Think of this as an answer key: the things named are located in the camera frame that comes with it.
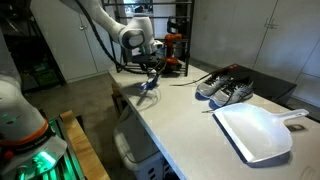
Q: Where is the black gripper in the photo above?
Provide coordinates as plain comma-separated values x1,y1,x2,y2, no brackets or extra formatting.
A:
130,53,167,79

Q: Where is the orange and black drill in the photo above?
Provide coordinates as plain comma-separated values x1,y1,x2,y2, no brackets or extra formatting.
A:
163,32,184,75

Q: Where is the brown wooden stool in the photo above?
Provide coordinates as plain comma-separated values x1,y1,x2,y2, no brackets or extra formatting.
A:
110,82,125,116

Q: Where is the grey running shoe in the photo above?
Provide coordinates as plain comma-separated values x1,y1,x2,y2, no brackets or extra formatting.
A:
195,73,233,100
210,79,255,108

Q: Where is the white folding table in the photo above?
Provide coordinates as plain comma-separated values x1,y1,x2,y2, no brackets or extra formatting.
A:
108,56,320,180

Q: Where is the white laundry basket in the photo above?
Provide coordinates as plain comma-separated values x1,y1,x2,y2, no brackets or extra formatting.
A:
112,105,174,180

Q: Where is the white cabinet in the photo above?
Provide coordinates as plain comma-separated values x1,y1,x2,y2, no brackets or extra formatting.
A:
189,0,320,108
29,0,123,84

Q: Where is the light wooden bench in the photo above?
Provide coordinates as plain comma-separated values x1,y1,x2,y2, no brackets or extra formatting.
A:
59,110,111,180

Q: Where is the green crate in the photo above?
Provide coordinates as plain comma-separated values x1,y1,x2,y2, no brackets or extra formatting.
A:
33,68,59,87

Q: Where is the white dustpan blue edge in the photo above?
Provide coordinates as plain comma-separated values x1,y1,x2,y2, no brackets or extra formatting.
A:
212,102,310,164

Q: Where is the black floor mat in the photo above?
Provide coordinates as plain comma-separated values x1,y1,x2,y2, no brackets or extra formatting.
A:
229,63,298,106

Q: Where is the dark storage shelving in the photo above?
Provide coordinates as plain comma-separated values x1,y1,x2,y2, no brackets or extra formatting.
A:
0,0,66,93

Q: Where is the black wire shelf rack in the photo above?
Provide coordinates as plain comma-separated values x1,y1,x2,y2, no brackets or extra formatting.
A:
101,0,195,77

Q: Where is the thin black cord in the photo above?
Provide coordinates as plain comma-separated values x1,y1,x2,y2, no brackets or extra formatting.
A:
169,64,239,88

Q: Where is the green lit robot base mount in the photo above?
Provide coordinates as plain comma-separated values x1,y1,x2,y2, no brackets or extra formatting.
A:
0,114,86,180

